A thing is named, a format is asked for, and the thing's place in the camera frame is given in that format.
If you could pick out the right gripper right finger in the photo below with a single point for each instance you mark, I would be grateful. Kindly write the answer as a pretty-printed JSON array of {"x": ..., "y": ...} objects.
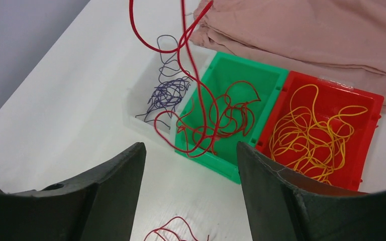
[{"x": 283, "y": 204}]

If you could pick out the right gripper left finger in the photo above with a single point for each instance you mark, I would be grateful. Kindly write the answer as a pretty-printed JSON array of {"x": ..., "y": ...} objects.
[{"x": 98, "y": 204}]

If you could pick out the green plastic bin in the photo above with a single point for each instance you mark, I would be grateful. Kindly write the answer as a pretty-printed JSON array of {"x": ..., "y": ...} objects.
[{"x": 236, "y": 100}]

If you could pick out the white plastic bin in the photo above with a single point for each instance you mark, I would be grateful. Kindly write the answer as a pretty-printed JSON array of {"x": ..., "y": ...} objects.
[{"x": 161, "y": 86}]

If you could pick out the red plastic bin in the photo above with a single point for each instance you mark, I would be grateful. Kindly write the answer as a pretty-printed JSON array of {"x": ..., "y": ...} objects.
[{"x": 321, "y": 129}]

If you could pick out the pink cloth shorts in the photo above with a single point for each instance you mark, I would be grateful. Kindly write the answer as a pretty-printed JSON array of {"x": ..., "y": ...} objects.
[{"x": 342, "y": 40}]

